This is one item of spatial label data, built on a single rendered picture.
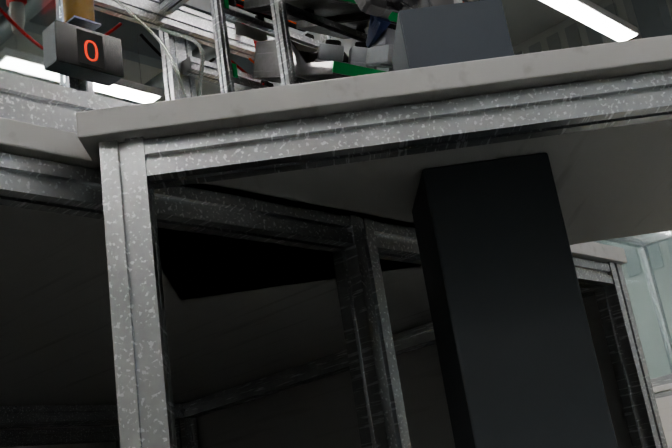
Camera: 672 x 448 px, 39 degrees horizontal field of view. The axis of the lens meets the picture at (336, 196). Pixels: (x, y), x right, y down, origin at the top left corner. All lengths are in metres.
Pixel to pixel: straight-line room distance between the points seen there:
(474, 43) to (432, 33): 0.06
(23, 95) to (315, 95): 0.35
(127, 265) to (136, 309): 0.04
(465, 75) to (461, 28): 0.30
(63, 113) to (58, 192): 0.16
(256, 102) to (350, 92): 0.10
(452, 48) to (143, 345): 0.59
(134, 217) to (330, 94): 0.23
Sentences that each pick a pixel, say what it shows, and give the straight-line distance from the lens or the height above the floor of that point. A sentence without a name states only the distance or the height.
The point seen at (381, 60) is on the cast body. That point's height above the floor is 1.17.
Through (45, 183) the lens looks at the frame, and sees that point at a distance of 1.02.
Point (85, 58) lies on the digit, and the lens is 1.58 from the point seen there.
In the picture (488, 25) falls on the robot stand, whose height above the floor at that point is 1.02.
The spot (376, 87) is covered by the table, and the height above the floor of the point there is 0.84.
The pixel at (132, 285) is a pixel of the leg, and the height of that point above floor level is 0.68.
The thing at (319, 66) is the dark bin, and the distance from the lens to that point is 1.75.
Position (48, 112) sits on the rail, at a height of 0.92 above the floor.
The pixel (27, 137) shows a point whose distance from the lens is 1.02.
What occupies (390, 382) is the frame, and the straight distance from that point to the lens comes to 1.28.
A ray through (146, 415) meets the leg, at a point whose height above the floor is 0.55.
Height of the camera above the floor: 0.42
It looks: 19 degrees up
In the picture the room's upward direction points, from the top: 9 degrees counter-clockwise
